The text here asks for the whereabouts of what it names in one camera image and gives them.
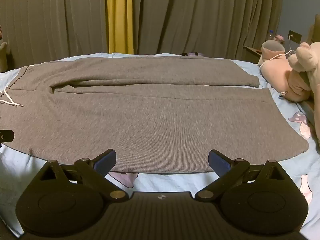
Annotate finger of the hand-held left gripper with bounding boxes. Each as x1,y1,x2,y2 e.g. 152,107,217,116
0,129,15,143

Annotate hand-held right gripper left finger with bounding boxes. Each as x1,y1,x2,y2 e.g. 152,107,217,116
37,149,129,203

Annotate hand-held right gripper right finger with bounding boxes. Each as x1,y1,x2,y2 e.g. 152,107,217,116
194,149,286,202

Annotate grey pants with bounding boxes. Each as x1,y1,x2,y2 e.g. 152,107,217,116
0,57,309,174

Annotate blue mushroom print bedsheet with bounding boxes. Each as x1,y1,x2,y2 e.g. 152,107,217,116
0,52,320,238

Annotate beige chair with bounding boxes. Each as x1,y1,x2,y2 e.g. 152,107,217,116
0,41,12,73

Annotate pink plush toy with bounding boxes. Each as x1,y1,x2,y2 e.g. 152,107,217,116
258,40,316,102

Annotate wooden nightstand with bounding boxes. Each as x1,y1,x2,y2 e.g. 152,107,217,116
244,45,263,64

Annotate grey curtain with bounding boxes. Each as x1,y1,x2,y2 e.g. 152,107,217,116
0,0,110,68
132,0,283,62

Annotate beige plush toy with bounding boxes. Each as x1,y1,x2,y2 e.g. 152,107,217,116
288,42,320,148

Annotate yellow curtain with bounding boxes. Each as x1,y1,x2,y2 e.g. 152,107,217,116
105,0,136,55

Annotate beige headboard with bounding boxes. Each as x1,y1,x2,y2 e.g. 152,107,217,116
307,14,320,46

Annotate white cable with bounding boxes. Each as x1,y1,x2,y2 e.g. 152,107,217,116
259,34,300,68

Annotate dark wall socket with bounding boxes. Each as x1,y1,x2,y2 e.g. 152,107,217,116
287,30,302,44

